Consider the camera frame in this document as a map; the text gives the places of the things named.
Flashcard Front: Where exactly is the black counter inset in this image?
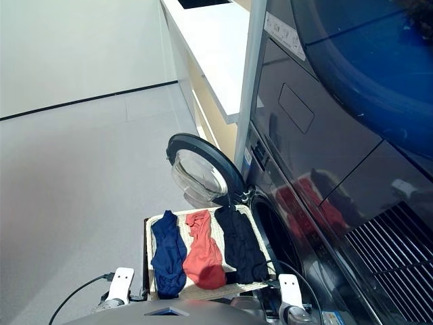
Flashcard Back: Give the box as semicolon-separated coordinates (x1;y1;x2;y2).
177;0;234;9

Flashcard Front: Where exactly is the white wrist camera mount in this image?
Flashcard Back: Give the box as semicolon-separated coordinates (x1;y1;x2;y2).
107;267;135;302
277;273;305;314

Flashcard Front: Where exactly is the navy blue garment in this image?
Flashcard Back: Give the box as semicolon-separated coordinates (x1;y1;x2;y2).
150;209;188;299

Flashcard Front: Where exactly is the white instruction label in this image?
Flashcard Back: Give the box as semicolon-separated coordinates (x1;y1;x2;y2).
265;12;307;62

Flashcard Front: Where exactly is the pale woven basket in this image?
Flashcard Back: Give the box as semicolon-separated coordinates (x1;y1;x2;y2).
144;204;277;301

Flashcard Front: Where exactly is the white counter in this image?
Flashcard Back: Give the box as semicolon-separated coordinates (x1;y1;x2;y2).
158;0;253;150

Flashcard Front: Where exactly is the silver robot torso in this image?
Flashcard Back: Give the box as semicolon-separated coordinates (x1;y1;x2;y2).
60;298;268;325

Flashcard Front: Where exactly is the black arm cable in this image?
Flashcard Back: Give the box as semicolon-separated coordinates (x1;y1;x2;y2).
48;272;116;325
265;259;324;325

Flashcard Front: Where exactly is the white blue machine label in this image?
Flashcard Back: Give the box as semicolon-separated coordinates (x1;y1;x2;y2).
242;147;253;177

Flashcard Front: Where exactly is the red orange garment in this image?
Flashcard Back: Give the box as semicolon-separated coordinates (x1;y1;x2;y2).
182;209;227;290

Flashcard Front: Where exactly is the round glass washing machine door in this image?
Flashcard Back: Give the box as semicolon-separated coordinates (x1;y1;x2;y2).
165;133;250;208

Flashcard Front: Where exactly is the grey washing machine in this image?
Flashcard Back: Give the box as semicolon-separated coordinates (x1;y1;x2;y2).
234;0;433;325

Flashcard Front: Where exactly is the black garment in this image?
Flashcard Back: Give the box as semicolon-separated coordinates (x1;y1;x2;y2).
214;204;271;285

